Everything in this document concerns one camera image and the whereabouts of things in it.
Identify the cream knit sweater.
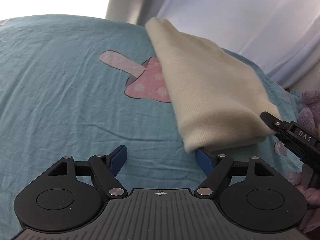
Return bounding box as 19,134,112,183
145,17,280,153

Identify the purple plush toy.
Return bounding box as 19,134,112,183
298,89,320,137

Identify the teal mushroom print bedsheet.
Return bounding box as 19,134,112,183
1,15,305,239

